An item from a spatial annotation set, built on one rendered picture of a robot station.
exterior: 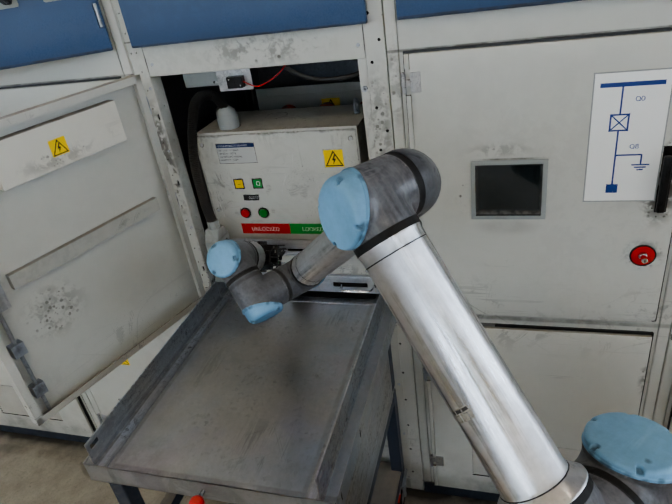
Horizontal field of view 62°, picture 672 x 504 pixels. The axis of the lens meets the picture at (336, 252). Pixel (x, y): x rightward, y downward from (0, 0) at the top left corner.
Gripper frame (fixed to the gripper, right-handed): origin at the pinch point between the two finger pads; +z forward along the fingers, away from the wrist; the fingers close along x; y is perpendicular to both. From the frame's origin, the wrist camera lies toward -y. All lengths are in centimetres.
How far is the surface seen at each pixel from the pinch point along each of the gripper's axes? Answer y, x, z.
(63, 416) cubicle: -117, -73, 41
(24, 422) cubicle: -142, -79, 45
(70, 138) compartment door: -36, 29, -44
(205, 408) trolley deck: -4.5, -38.1, -31.7
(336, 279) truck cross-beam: 17.4, -7.1, 8.7
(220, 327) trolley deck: -15.7, -22.1, -3.9
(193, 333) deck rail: -22.7, -23.7, -7.8
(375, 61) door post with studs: 37, 47, -26
